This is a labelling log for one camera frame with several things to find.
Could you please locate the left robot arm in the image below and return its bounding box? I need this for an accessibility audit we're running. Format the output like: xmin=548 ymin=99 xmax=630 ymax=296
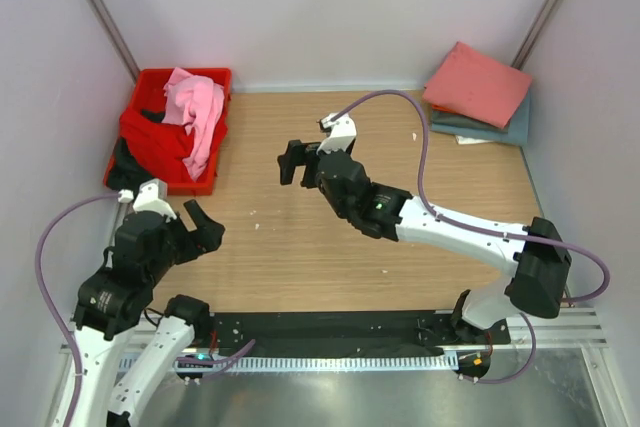
xmin=50 ymin=200 xmax=225 ymax=426

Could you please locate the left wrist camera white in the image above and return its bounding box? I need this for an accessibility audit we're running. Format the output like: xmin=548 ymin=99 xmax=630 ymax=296
xmin=117 ymin=178 xmax=177 ymax=220

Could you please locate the folded dark grey t-shirt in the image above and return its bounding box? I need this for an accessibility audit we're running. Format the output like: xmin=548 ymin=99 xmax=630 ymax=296
xmin=431 ymin=106 xmax=509 ymax=133

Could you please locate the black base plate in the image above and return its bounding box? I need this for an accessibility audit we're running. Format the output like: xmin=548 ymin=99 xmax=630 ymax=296
xmin=209 ymin=310 xmax=511 ymax=359

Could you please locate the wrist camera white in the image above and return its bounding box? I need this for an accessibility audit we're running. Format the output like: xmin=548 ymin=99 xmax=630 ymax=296
xmin=317 ymin=113 xmax=357 ymax=154
xmin=117 ymin=178 xmax=177 ymax=220

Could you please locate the red t-shirt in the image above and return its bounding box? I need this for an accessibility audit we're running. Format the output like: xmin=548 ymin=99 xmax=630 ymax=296
xmin=119 ymin=109 xmax=227 ymax=184

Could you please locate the folded white cloth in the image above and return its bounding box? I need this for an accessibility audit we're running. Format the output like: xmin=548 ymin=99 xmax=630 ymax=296
xmin=455 ymin=135 xmax=489 ymax=145

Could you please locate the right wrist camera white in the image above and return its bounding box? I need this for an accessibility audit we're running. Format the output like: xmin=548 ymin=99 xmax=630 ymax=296
xmin=317 ymin=113 xmax=357 ymax=154

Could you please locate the black t-shirt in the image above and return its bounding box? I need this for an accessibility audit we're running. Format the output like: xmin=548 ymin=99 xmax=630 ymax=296
xmin=105 ymin=109 xmax=167 ymax=191

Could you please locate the folded grey-blue t-shirt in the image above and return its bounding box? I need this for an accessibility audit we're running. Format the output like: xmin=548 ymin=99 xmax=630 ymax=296
xmin=431 ymin=92 xmax=531 ymax=146

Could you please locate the white slotted cable duct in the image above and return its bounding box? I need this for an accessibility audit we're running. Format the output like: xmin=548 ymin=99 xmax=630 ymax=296
xmin=228 ymin=351 xmax=459 ymax=374

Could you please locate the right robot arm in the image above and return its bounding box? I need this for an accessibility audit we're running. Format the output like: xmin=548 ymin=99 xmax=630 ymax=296
xmin=277 ymin=140 xmax=571 ymax=343

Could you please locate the folded salmon t-shirt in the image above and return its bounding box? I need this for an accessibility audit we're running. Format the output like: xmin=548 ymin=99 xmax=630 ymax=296
xmin=423 ymin=42 xmax=533 ymax=129

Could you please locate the red plastic bin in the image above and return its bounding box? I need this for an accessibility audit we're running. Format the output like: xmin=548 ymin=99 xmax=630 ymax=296
xmin=103 ymin=68 xmax=232 ymax=196

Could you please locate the aluminium frame rail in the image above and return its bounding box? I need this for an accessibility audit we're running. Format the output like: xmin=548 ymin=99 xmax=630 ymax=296
xmin=72 ymin=298 xmax=604 ymax=355

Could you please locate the pink t-shirt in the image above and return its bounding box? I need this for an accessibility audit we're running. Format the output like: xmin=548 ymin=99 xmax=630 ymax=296
xmin=163 ymin=68 xmax=226 ymax=181

